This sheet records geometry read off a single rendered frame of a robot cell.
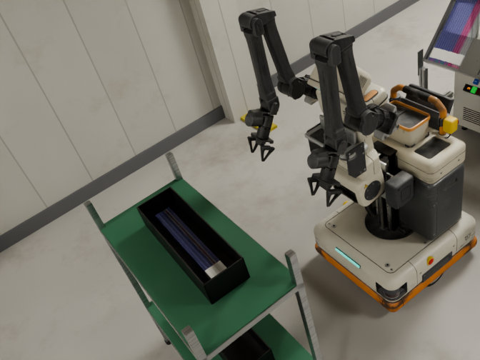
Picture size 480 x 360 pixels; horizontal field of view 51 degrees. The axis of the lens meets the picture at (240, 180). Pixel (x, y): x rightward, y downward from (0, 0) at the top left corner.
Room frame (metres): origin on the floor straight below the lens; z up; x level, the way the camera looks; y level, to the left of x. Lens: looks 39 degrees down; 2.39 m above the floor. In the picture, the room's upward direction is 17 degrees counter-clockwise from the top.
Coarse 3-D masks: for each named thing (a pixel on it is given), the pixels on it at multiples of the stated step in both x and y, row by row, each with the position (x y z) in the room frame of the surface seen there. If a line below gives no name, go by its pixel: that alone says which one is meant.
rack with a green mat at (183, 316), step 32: (192, 192) 1.80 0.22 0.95; (96, 224) 1.74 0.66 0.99; (128, 224) 1.72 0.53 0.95; (224, 224) 1.54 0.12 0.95; (128, 256) 1.52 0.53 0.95; (160, 256) 1.47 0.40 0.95; (256, 256) 1.31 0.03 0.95; (288, 256) 1.13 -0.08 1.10; (160, 288) 1.31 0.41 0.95; (192, 288) 1.26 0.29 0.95; (256, 288) 1.17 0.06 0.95; (288, 288) 1.13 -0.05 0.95; (160, 320) 1.64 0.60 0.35; (192, 320) 1.12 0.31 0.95; (224, 320) 1.08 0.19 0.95; (256, 320) 1.05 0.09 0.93; (192, 352) 1.00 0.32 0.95; (288, 352) 1.26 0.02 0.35; (320, 352) 1.14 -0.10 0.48
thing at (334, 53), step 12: (336, 48) 1.46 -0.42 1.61; (324, 60) 1.49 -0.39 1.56; (336, 60) 1.46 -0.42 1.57; (324, 72) 1.48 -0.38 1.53; (336, 72) 1.50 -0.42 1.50; (324, 84) 1.49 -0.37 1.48; (336, 84) 1.49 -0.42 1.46; (324, 96) 1.49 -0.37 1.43; (336, 96) 1.49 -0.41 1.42; (324, 108) 1.50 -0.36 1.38; (336, 108) 1.48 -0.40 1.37; (324, 120) 1.51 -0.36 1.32; (336, 120) 1.48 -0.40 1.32; (324, 132) 1.51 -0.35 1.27; (336, 132) 1.47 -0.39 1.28; (336, 144) 1.46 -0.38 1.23
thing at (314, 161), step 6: (324, 144) 1.52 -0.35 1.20; (342, 144) 1.46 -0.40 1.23; (312, 150) 1.48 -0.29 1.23; (318, 150) 1.47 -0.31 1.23; (324, 150) 1.47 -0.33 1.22; (330, 150) 1.48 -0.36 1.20; (342, 150) 1.45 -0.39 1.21; (312, 156) 1.46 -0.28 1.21; (318, 156) 1.44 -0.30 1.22; (324, 156) 1.46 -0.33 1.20; (312, 162) 1.45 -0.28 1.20; (318, 162) 1.43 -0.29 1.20; (324, 162) 1.44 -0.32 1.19; (312, 168) 1.44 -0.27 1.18; (318, 168) 1.44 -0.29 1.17
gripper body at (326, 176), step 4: (324, 168) 1.47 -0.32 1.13; (328, 168) 1.46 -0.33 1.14; (332, 168) 1.46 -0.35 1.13; (320, 172) 1.48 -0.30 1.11; (324, 172) 1.46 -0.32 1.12; (328, 172) 1.45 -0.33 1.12; (332, 172) 1.45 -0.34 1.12; (312, 176) 1.50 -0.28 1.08; (316, 176) 1.48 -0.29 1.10; (320, 176) 1.47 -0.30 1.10; (324, 176) 1.45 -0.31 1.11; (328, 176) 1.45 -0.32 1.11; (332, 176) 1.45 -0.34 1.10; (320, 180) 1.46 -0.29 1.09; (324, 180) 1.45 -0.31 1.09; (328, 180) 1.45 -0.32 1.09; (332, 180) 1.45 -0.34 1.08; (328, 184) 1.42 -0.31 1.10; (332, 184) 1.42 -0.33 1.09; (336, 184) 1.43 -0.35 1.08
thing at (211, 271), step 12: (156, 216) 1.66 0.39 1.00; (168, 216) 1.64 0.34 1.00; (168, 228) 1.57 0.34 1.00; (180, 228) 1.55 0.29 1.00; (180, 240) 1.48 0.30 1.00; (192, 240) 1.46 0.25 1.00; (192, 252) 1.39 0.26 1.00; (204, 252) 1.37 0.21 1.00; (204, 264) 1.31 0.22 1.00; (216, 264) 1.29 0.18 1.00
